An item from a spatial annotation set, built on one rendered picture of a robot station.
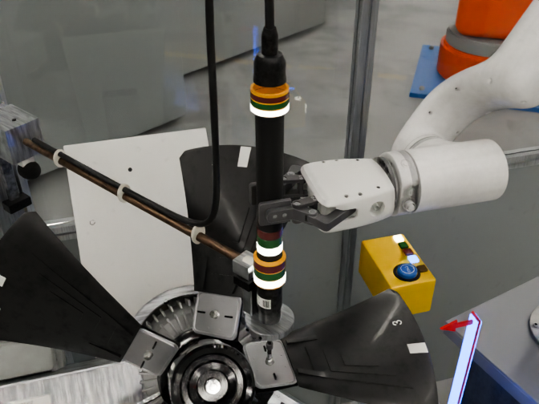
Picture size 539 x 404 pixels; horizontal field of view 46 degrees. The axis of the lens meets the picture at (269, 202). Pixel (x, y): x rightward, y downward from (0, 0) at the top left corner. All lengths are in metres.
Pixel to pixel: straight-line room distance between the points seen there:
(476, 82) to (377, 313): 0.42
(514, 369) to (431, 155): 0.63
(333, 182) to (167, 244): 0.47
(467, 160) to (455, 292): 1.38
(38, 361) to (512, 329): 0.92
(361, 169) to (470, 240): 1.28
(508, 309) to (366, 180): 0.74
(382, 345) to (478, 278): 1.20
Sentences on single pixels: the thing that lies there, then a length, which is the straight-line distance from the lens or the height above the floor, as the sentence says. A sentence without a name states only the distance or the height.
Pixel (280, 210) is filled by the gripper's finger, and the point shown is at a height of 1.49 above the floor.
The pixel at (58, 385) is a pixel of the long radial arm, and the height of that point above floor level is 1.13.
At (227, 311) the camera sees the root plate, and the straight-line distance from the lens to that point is 0.96.
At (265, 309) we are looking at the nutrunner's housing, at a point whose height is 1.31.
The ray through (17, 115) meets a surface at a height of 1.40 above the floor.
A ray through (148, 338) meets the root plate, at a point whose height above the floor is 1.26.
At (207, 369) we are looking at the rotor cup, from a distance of 0.92.
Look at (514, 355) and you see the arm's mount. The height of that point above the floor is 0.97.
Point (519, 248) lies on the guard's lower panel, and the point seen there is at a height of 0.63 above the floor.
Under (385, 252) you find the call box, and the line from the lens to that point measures 1.39.
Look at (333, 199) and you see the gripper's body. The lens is 0.77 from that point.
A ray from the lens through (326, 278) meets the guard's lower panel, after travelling 1.92.
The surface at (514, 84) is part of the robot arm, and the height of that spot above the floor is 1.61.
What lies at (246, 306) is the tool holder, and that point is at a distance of 0.92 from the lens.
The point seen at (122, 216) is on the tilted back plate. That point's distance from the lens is 1.19.
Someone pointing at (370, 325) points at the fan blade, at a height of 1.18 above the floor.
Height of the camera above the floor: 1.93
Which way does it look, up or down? 35 degrees down
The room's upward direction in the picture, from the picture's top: straight up
